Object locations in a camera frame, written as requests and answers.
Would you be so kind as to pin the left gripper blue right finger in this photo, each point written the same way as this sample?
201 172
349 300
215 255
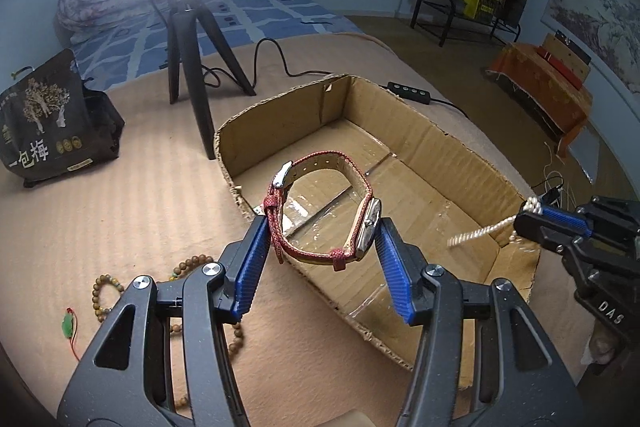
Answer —
403 265

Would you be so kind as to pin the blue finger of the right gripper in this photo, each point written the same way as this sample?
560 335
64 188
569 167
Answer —
567 223

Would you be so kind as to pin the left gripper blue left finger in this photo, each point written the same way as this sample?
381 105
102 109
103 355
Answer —
243 263

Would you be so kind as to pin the shallow cardboard box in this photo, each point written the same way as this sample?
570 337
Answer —
430 183

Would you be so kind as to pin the orange cloth covered table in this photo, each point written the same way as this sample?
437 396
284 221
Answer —
541 76

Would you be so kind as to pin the wooden box with red book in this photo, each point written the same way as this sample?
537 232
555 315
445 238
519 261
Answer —
566 57

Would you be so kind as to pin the yellow box on rack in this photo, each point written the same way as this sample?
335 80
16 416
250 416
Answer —
481 10

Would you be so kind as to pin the black printed gift bag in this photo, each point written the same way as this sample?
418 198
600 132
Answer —
53 125

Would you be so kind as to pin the black tripod stand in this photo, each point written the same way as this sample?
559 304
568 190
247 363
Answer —
184 59

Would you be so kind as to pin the landscape painting wall scroll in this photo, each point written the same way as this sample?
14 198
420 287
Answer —
595 1

